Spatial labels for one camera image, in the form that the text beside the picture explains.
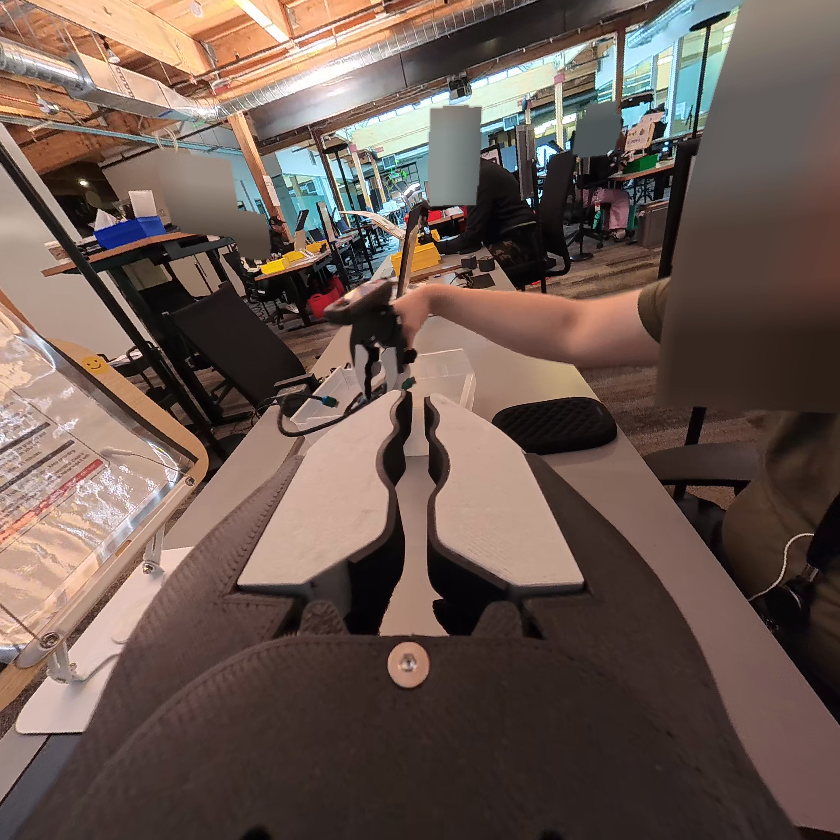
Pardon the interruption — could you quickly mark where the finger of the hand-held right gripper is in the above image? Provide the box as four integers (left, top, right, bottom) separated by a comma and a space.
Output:
351, 341, 383, 398
379, 343, 413, 392

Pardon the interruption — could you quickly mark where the person's torso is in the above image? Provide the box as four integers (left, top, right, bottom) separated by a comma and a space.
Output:
638, 279, 840, 697

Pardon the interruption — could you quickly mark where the wooden standing desk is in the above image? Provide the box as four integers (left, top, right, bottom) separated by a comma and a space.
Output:
41, 230, 238, 342

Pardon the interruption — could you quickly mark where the person's right hand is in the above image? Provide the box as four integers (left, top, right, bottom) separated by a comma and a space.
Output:
392, 287, 437, 352

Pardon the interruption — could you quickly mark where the blue storage bin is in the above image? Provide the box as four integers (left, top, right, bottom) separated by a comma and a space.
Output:
93, 215, 167, 251

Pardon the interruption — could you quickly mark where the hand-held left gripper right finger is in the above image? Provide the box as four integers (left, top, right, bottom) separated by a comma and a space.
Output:
424, 392, 586, 589

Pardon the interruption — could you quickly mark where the person's right forearm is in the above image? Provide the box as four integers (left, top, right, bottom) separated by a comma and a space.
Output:
427, 279, 664, 368

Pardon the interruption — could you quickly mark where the clear plastic bin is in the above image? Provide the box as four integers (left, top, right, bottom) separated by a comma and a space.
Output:
289, 348, 478, 458

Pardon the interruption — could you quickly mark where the large silver air duct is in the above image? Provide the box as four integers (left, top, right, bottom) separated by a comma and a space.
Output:
0, 36, 221, 126

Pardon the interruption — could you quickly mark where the thin spiral air duct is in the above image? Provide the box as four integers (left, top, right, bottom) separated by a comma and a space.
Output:
210, 16, 631, 122

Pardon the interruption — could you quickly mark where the red bag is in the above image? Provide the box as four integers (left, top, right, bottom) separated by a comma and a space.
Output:
307, 274, 347, 321

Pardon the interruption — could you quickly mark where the black pole stand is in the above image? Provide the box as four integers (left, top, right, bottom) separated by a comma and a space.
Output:
0, 141, 221, 460

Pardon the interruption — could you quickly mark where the black mesh wrist rest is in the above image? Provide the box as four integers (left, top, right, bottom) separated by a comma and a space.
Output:
491, 395, 619, 456

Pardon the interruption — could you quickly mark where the black office chair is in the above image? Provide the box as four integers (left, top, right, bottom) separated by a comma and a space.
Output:
642, 407, 763, 503
163, 282, 311, 424
512, 150, 580, 293

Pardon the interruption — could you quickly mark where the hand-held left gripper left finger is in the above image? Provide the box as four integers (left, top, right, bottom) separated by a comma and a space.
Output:
236, 390, 411, 589

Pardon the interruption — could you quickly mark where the clear acrylic sign stand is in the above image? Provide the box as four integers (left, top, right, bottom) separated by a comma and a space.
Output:
0, 298, 211, 736

